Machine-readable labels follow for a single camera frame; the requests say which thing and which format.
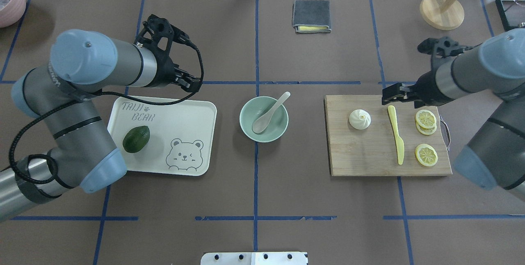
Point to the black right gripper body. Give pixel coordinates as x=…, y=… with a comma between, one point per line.
x=426, y=91

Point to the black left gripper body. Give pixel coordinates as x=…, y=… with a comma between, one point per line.
x=165, y=70

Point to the white steamed bun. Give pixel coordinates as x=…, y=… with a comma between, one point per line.
x=359, y=119

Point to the beige ceramic spoon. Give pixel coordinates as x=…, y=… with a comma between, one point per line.
x=263, y=121

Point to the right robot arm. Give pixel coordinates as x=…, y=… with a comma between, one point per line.
x=495, y=155

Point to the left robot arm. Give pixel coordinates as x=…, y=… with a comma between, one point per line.
x=67, y=145

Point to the pink bowl with ice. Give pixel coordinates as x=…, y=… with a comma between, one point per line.
x=11, y=12

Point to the lemon slice top stacked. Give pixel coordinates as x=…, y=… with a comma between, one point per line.
x=425, y=119

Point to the lemon slice stacked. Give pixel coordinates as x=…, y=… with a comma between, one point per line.
x=425, y=119
x=426, y=131

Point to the lemon slice bottom stacked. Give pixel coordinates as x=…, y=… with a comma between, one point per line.
x=426, y=131

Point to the yellow plastic knife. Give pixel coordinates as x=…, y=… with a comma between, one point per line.
x=399, y=143

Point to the lemon slice single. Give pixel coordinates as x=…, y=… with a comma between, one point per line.
x=426, y=155

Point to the bamboo cutting board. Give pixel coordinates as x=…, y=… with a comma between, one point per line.
x=372, y=151

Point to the wooden mug tree stand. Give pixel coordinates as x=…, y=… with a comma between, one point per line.
x=444, y=15

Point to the cream bear tray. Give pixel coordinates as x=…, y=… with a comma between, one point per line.
x=180, y=134

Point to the green avocado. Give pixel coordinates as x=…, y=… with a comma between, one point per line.
x=136, y=139

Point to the black glass tray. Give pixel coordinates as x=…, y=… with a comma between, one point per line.
x=511, y=13

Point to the yellow sponge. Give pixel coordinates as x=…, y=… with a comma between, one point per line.
x=312, y=29

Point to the grey folded cloth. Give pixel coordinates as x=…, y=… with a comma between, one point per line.
x=311, y=13

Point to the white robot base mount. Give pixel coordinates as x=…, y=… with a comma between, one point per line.
x=255, y=258

